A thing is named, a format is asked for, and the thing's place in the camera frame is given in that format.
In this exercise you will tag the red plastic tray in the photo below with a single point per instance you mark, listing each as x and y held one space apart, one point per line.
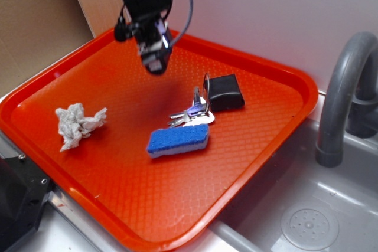
155 204

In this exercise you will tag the crumpled white paper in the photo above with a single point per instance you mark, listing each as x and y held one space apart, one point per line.
73 125

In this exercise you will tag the grey sink basin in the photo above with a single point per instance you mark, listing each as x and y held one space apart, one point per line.
252 220

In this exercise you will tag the grey faucet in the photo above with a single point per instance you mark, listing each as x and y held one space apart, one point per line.
350 104

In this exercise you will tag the blue sponge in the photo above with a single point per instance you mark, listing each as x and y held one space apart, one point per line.
177 140

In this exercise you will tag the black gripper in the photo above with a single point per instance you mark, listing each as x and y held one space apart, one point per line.
145 21

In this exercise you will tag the silver keys with black fob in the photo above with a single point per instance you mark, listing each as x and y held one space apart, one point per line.
215 95

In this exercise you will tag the sink drain cover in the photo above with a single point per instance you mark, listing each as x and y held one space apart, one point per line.
309 226

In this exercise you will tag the black box at left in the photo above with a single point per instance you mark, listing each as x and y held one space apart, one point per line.
24 193

